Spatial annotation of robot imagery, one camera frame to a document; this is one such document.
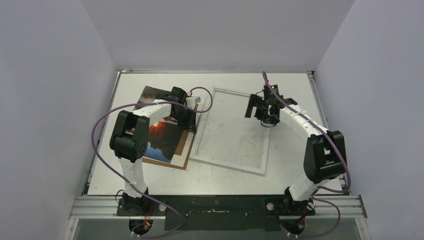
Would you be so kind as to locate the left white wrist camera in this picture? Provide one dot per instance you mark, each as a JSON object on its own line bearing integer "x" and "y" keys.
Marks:
{"x": 192, "y": 101}

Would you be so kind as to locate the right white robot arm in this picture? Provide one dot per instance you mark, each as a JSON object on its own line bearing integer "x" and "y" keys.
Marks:
{"x": 325, "y": 152}

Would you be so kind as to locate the aluminium front rail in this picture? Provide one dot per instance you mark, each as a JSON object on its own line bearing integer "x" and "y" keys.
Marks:
{"x": 105, "y": 207}

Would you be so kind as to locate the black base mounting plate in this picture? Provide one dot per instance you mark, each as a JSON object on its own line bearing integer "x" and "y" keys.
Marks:
{"x": 219, "y": 212}

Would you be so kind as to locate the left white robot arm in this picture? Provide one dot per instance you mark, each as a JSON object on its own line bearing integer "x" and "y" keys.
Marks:
{"x": 129, "y": 137}

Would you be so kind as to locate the sunset landscape photo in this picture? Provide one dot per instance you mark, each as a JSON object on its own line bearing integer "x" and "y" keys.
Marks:
{"x": 166, "y": 142}

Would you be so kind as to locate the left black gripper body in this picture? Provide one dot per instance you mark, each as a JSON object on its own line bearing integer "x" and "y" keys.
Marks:
{"x": 181, "y": 110}

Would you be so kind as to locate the brown backing board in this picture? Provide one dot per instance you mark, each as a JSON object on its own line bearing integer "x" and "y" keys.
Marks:
{"x": 185, "y": 145}

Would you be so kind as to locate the white picture frame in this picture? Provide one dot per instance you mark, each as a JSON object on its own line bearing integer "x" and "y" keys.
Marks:
{"x": 226, "y": 139}

